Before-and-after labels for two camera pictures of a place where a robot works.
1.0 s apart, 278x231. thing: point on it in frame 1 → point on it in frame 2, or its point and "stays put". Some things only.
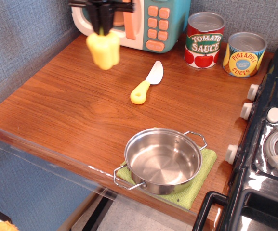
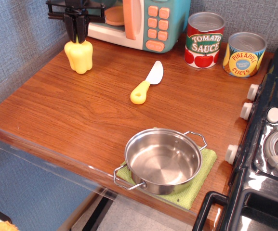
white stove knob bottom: (231, 153) stays put
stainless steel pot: (163, 161) stays put
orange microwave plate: (118, 18) stays put
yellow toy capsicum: (105, 49) → (80, 56)
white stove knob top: (252, 92) stays put
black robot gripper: (102, 11) → (70, 9)
